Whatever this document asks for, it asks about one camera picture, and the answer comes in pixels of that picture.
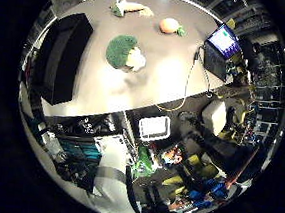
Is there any green broccoli plush toy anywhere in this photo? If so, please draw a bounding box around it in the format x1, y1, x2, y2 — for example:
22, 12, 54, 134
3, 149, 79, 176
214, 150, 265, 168
104, 32, 150, 74

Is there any orange plush toy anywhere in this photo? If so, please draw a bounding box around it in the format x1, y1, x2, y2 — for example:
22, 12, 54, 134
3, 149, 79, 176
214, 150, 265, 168
157, 17, 188, 37

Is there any white radish plush toy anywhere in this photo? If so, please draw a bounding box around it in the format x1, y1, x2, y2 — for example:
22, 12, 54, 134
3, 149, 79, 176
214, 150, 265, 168
108, 0, 157, 21

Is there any black rectangular container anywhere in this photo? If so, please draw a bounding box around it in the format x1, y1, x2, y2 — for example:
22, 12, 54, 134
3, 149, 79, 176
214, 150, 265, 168
31, 8, 96, 109

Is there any white framed panel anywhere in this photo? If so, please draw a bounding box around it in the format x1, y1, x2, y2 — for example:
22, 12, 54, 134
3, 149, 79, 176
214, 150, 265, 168
136, 113, 173, 144

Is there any green bag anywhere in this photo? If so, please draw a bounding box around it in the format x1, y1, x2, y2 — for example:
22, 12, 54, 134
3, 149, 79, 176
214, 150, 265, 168
131, 144, 159, 181

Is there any white box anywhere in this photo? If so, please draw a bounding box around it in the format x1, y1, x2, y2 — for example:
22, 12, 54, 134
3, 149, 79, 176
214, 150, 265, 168
199, 98, 229, 138

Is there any open black laptop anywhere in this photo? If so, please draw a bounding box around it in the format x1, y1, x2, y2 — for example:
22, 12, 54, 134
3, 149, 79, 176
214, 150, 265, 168
201, 22, 245, 84

